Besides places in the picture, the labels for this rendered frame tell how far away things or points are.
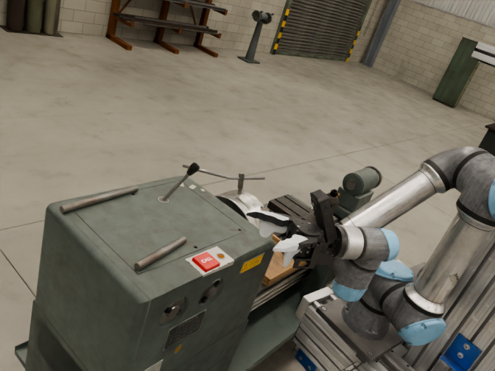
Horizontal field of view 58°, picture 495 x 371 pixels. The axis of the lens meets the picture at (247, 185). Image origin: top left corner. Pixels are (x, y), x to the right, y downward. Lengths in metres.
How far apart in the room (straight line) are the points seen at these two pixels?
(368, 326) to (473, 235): 0.45
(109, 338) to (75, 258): 0.24
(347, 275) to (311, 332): 0.54
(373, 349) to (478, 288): 0.35
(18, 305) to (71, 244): 1.57
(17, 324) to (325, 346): 1.77
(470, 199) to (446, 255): 0.16
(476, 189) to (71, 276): 1.09
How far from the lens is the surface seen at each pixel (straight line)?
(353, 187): 2.66
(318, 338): 1.57
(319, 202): 0.92
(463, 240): 1.20
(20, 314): 2.83
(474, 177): 1.16
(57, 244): 1.41
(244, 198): 1.72
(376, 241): 1.03
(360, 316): 1.44
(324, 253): 0.99
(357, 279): 1.08
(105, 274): 1.23
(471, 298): 1.47
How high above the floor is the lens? 2.04
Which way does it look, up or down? 26 degrees down
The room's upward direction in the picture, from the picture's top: 19 degrees clockwise
